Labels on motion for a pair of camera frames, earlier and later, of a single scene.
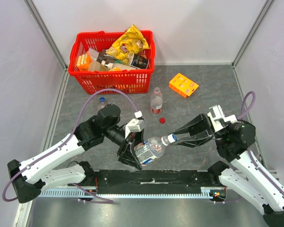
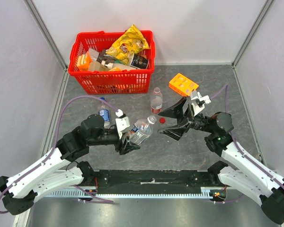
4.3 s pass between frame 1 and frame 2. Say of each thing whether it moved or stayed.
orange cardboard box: stayed
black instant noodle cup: stayed
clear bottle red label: stayed
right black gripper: moved
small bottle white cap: moved
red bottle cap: stayed
